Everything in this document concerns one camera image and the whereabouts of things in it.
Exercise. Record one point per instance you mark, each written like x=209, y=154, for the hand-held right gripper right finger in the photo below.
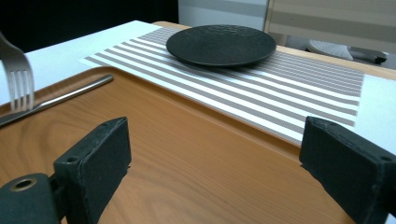
x=348, y=168

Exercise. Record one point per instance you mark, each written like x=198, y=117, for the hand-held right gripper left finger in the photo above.
x=93, y=168

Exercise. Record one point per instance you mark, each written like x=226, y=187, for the silver knife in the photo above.
x=77, y=90

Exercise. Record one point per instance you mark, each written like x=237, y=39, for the brown wooden tray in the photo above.
x=186, y=174

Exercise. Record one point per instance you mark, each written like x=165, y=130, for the silver fork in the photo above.
x=18, y=67

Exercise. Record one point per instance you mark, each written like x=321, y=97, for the black textured plate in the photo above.
x=221, y=45

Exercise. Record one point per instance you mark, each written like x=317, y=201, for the grey black floor object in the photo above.
x=330, y=49

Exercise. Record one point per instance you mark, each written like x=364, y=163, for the grey white striped placemat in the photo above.
x=249, y=93

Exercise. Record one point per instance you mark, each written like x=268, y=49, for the black curtain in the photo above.
x=77, y=15

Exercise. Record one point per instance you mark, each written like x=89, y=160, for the white cabinet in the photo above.
x=218, y=12

